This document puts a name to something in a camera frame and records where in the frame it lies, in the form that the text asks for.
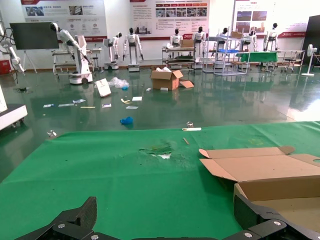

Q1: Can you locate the white workbench trolley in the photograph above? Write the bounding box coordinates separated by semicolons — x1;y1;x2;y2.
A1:
51;47;103;76

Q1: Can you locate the bent white humanoid robot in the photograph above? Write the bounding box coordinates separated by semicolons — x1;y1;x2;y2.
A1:
103;31;123;71

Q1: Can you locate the white and brown box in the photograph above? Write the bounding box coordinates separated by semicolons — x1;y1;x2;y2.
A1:
94;77;112;98

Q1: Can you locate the grey metal table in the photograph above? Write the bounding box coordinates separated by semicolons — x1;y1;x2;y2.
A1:
276;49;306;73

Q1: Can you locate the green covered table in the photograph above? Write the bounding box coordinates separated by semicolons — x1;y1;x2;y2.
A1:
236;51;279;73

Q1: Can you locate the wall poster with photo row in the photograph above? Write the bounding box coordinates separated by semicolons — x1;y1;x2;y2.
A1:
129;0;211;41

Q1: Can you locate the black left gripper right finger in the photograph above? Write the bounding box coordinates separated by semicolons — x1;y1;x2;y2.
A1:
222;193;320;240

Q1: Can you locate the wall poster with building photos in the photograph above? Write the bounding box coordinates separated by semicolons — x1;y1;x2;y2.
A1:
232;0;309;38

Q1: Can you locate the leaning white humanoid robot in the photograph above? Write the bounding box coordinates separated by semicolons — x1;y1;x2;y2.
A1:
49;22;94;85

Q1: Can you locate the white pedestal fan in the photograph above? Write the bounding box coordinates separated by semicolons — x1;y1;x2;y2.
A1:
301;44;318;77

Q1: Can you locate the flat cardboard piece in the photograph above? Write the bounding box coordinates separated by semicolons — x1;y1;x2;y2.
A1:
178;79;195;89

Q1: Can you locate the grey metal rack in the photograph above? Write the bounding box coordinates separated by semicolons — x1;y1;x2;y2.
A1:
202;27;251;77

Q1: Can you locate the metal shelf cart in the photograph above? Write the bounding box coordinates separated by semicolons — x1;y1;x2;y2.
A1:
161;46;197;71

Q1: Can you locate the black display screen on stand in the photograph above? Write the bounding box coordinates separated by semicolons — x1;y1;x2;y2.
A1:
9;21;60;74

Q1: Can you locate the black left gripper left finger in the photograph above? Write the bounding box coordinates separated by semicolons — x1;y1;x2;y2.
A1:
14;196;111;240

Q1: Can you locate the wall poster with round icons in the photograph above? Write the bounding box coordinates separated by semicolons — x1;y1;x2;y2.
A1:
20;0;108;42

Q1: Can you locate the clear plastic bag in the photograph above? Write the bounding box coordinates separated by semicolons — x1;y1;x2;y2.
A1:
107;76;130;89

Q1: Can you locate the black wall panel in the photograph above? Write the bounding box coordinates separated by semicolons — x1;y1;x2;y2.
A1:
301;14;320;66

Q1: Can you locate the large open cardboard carton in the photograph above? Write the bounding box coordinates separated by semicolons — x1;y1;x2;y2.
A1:
149;66;185;91

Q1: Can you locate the white mobile platform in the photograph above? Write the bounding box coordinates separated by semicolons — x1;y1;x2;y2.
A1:
0;84;28;131

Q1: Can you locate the open brown cardboard box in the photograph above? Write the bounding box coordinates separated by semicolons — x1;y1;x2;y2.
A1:
199;146;320;240

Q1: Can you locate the red box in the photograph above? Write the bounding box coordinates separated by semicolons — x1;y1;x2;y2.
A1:
0;59;12;75

